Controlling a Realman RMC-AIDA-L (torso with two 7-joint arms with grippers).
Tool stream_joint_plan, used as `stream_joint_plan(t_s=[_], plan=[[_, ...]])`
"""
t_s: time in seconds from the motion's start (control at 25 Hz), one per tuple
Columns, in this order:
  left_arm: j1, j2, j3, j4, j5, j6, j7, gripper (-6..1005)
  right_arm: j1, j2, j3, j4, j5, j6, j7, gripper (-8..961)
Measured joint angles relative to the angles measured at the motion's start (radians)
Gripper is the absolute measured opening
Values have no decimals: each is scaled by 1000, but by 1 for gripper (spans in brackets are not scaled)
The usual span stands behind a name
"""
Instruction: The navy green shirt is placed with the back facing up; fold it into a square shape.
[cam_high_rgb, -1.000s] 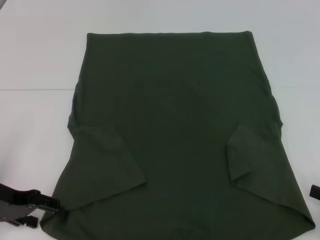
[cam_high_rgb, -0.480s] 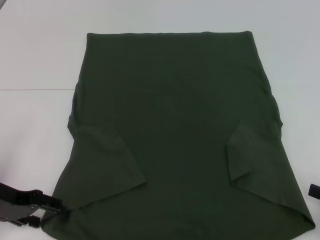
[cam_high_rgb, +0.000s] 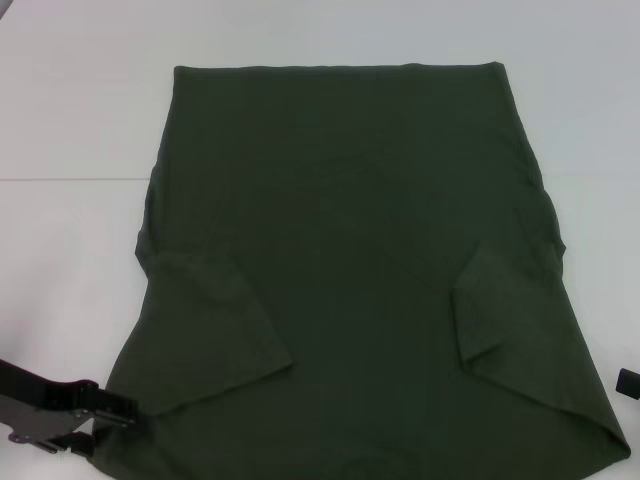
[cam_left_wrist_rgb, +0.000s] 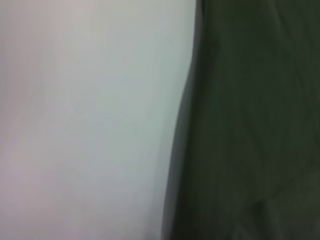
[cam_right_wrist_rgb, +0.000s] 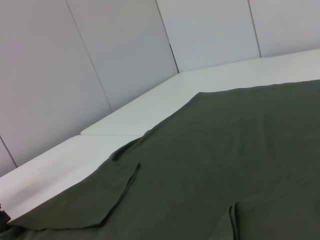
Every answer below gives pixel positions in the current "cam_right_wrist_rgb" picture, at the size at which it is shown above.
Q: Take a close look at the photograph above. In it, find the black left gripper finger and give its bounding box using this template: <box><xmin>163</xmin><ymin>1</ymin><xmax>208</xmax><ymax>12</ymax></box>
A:
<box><xmin>0</xmin><ymin>202</ymin><xmax>11</xmax><ymax>225</ymax></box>

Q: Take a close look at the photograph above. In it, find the dark green t-shirt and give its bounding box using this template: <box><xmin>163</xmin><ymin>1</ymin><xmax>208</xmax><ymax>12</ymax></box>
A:
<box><xmin>0</xmin><ymin>79</ymin><xmax>320</xmax><ymax>240</ymax></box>

